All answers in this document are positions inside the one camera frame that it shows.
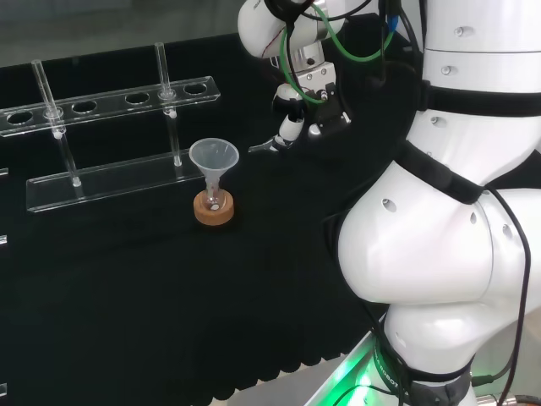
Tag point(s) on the pale base board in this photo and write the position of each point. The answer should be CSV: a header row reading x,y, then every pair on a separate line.
x,y
338,382

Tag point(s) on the black bench cloth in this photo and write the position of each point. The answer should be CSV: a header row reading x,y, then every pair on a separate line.
x,y
127,296

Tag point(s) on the translucent plastic funnel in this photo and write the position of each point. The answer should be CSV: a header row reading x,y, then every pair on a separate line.
x,y
213,157

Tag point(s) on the clear acrylic funnel stand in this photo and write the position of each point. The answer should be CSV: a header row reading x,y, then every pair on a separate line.
x,y
105,179

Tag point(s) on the small round-bottom glass flask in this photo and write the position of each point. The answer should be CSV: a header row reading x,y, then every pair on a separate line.
x,y
211,202

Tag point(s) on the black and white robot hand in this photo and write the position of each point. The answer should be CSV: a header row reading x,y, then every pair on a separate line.
x,y
329,110

